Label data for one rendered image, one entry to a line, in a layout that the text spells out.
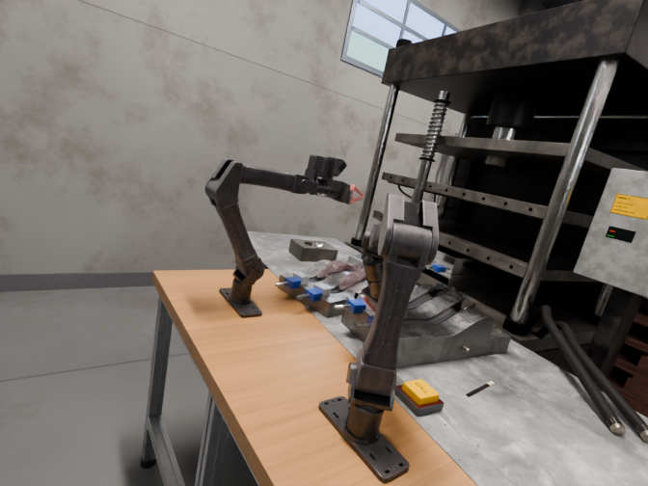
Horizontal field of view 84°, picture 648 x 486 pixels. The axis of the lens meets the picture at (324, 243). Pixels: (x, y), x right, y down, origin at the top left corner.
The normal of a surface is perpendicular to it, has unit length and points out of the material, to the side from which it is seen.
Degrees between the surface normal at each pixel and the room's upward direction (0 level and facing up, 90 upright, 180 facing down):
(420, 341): 90
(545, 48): 90
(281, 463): 0
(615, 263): 90
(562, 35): 90
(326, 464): 0
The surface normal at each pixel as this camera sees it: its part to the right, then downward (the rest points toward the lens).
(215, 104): 0.56, 0.30
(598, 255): -0.86, -0.07
